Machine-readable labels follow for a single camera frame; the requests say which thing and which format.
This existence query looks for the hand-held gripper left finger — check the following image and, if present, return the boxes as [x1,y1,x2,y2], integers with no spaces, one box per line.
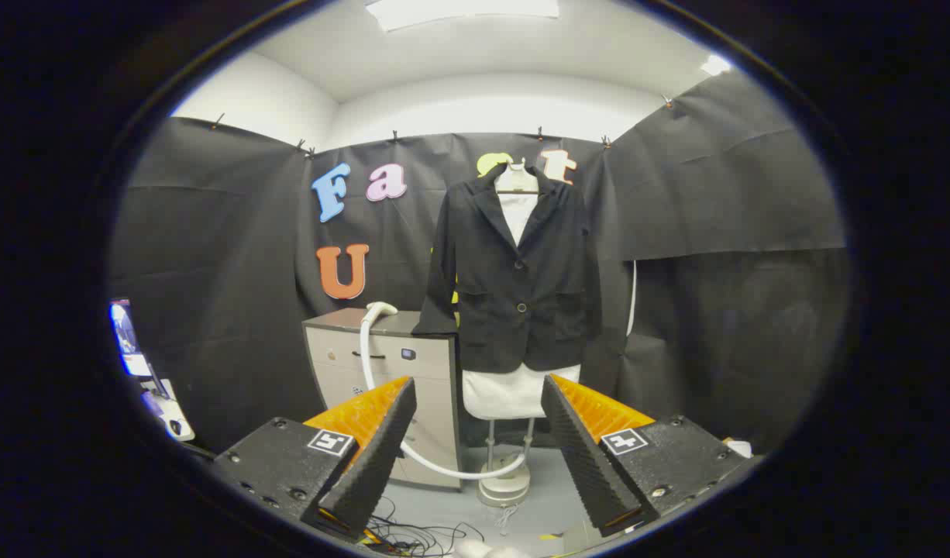
[212,377,418,543]

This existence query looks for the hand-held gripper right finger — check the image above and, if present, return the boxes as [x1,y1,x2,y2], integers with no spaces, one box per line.
[541,374,755,538]

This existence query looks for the white garment steamer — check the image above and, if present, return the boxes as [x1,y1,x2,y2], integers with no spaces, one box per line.
[358,301,528,481]

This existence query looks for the black blazer jacket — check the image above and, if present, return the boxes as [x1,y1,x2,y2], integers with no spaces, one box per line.
[411,163,604,374]

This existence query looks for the grey drawer cabinet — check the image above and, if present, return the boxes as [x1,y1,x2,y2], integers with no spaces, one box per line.
[302,308,464,491]

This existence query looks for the grey mannequin stand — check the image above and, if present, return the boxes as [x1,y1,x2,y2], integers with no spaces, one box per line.
[477,418,536,508]

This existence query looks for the white mannequin torso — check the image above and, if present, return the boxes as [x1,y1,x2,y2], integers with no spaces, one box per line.
[461,157,583,421]

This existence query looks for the white desk device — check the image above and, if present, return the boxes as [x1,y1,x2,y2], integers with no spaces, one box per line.
[140,378,195,443]

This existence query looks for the black backdrop cloth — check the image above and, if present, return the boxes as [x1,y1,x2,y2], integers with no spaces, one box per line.
[107,68,848,458]

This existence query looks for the computer monitor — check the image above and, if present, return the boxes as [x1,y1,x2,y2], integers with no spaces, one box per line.
[109,298,152,378]

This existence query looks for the tangle of black cables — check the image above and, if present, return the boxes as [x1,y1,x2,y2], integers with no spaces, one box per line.
[363,496,487,555]

